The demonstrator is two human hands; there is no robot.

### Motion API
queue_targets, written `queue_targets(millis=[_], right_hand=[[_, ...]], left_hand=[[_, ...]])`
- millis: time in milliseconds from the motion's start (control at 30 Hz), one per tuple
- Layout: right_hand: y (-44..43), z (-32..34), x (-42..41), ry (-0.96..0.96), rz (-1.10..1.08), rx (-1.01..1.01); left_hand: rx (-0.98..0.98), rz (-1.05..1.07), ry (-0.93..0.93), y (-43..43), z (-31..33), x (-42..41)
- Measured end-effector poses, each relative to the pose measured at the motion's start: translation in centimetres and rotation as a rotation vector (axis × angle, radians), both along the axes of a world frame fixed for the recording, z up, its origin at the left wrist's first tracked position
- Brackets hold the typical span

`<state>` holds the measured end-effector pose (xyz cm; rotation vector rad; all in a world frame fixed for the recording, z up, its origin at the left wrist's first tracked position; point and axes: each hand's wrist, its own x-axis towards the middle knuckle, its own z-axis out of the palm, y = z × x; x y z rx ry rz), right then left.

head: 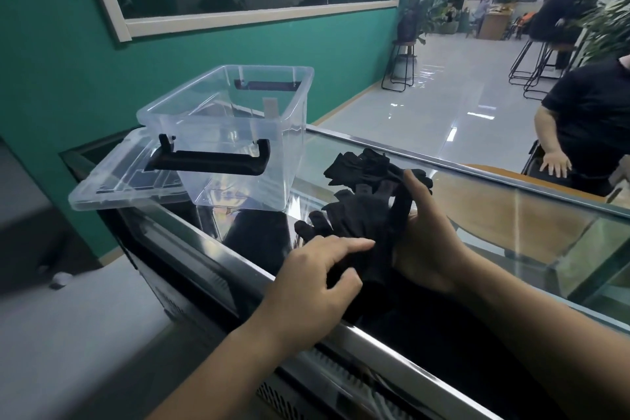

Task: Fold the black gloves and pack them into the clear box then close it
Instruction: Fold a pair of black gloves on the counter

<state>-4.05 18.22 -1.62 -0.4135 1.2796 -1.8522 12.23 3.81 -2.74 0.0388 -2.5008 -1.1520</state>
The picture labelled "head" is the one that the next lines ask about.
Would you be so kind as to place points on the person's left hand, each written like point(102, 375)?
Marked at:
point(305, 296)

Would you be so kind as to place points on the person's right hand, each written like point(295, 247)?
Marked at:
point(433, 252)

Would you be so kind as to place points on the clear plastic box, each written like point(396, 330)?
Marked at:
point(231, 114)

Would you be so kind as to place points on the clear plastic lid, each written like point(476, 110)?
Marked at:
point(113, 183)

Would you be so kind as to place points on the person's left forearm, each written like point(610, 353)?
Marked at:
point(221, 380)

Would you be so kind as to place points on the person's right forearm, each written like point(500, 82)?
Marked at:
point(541, 336)

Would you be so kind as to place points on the glass display case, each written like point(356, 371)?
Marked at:
point(443, 336)

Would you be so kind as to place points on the round wooden table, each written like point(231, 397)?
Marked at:
point(517, 218)

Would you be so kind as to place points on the black chair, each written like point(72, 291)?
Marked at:
point(531, 159)

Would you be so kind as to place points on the white round pot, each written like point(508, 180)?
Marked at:
point(403, 67)

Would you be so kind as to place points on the black metal plant stand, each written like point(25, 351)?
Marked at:
point(406, 43)

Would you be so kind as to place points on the black bar stool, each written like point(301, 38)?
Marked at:
point(561, 46)
point(521, 59)

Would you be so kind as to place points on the small potted plant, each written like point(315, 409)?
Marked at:
point(448, 21)

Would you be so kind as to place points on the wooden desk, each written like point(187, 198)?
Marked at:
point(494, 23)

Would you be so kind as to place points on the small white round object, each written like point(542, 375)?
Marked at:
point(62, 279)

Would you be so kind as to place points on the large leafy green plant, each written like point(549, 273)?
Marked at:
point(610, 26)

